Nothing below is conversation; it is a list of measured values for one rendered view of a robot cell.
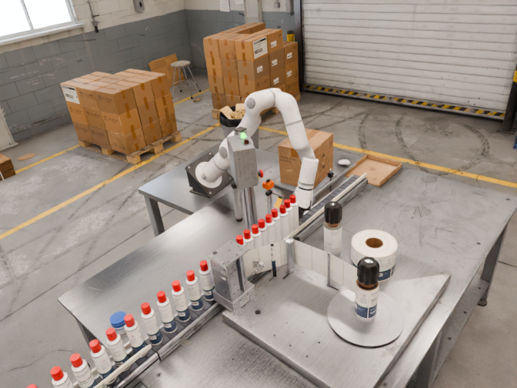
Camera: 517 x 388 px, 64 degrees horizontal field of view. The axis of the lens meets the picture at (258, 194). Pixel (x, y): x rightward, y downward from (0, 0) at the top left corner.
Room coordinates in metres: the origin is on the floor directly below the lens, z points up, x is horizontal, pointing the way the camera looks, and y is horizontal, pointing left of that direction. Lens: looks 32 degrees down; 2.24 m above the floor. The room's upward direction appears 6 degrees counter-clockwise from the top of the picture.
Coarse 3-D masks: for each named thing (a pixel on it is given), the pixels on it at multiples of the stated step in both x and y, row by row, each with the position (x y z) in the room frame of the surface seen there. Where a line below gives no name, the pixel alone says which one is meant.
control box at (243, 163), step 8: (232, 136) 1.77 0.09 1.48; (240, 136) 1.76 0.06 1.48; (232, 144) 1.69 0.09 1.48; (240, 144) 1.68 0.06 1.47; (232, 152) 1.62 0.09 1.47; (240, 152) 1.62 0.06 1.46; (248, 152) 1.62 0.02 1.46; (232, 160) 1.65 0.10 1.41; (240, 160) 1.62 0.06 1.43; (248, 160) 1.62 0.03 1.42; (232, 168) 1.69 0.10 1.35; (240, 168) 1.62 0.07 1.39; (248, 168) 1.62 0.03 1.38; (256, 168) 1.64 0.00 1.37; (240, 176) 1.62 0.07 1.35; (248, 176) 1.62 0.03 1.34; (256, 176) 1.63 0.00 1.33; (240, 184) 1.62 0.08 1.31; (248, 184) 1.62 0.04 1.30; (256, 184) 1.63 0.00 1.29
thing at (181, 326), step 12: (348, 180) 2.27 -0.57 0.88; (336, 192) 2.14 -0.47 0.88; (348, 192) 2.13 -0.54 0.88; (324, 204) 2.03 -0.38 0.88; (204, 300) 1.36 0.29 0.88; (192, 312) 1.30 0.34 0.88; (204, 312) 1.29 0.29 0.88; (180, 324) 1.24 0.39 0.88; (168, 336) 1.18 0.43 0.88; (156, 348) 1.12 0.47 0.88
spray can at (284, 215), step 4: (280, 208) 1.73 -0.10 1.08; (284, 208) 1.73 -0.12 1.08; (280, 212) 1.74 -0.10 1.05; (284, 212) 1.73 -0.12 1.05; (288, 212) 1.75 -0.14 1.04; (280, 216) 1.72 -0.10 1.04; (284, 216) 1.72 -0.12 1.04; (288, 216) 1.73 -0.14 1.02; (280, 220) 1.73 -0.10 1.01; (284, 220) 1.72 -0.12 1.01; (288, 220) 1.73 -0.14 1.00; (284, 224) 1.72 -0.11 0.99; (288, 224) 1.73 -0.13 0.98; (284, 228) 1.72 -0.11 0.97; (288, 228) 1.73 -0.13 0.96; (284, 232) 1.72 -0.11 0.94; (288, 232) 1.73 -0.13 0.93; (284, 236) 1.72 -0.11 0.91
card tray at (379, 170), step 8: (360, 160) 2.55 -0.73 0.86; (368, 160) 2.59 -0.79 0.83; (376, 160) 2.57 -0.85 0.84; (384, 160) 2.53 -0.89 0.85; (392, 160) 2.49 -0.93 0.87; (352, 168) 2.48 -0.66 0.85; (360, 168) 2.49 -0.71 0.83; (368, 168) 2.48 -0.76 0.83; (376, 168) 2.47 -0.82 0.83; (384, 168) 2.46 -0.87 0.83; (392, 168) 2.45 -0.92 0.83; (400, 168) 2.43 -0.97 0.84; (368, 176) 2.37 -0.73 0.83; (376, 176) 2.36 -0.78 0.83; (384, 176) 2.35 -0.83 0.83; (376, 184) 2.26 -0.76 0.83
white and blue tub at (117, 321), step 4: (116, 312) 1.33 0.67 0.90; (120, 312) 1.32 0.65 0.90; (124, 312) 1.32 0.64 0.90; (112, 316) 1.30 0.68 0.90; (116, 316) 1.30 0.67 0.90; (120, 316) 1.29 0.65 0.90; (124, 316) 1.29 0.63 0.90; (112, 320) 1.28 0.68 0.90; (116, 320) 1.28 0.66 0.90; (120, 320) 1.27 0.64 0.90; (124, 320) 1.28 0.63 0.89; (112, 324) 1.26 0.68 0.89; (116, 324) 1.26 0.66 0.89; (120, 324) 1.26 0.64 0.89; (124, 324) 1.27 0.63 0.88; (116, 328) 1.26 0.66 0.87; (120, 328) 1.26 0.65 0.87; (124, 328) 1.27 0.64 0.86; (116, 332) 1.26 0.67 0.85; (120, 332) 1.26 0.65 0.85; (124, 332) 1.26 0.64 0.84
